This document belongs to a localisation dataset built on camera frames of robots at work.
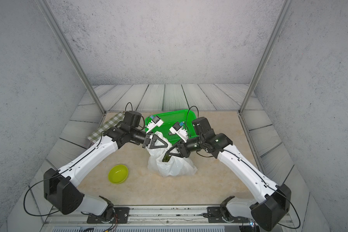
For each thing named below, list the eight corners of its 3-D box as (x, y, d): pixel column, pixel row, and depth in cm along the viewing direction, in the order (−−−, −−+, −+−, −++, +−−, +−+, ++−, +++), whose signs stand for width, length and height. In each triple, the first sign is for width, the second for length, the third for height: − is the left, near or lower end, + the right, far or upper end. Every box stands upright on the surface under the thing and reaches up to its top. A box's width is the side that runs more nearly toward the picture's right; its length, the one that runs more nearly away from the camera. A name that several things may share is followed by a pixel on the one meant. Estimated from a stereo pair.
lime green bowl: (109, 184, 85) (105, 181, 81) (113, 168, 92) (111, 164, 88) (126, 184, 85) (124, 181, 81) (130, 168, 92) (128, 164, 88)
